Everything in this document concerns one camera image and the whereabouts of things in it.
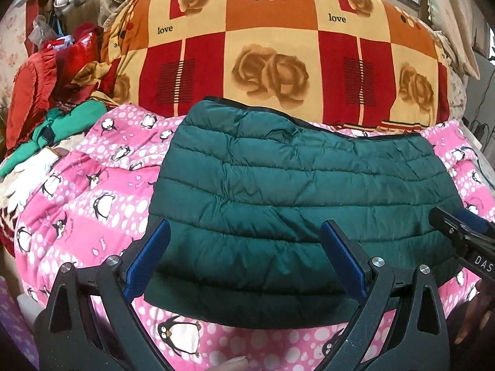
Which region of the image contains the dark green puffer jacket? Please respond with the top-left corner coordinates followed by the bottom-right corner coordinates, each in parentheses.
top-left (144, 99), bottom-right (462, 329)

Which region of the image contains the person's right hand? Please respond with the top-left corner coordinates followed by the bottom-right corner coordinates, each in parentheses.
top-left (454, 280), bottom-right (494, 345)

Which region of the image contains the pink penguin print quilt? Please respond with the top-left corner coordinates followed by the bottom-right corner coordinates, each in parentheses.
top-left (16, 105), bottom-right (494, 370)

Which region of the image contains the green cloth garment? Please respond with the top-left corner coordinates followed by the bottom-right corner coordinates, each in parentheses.
top-left (1, 100), bottom-right (106, 177)

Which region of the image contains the beige window curtain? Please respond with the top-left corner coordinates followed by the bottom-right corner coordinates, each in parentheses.
top-left (429, 0), bottom-right (480, 80)

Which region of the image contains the red orange rose blanket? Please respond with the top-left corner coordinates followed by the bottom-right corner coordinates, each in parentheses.
top-left (101, 0), bottom-right (450, 132)

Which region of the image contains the red satin pillow pile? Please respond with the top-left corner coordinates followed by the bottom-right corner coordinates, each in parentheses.
top-left (5, 22), bottom-right (111, 154)

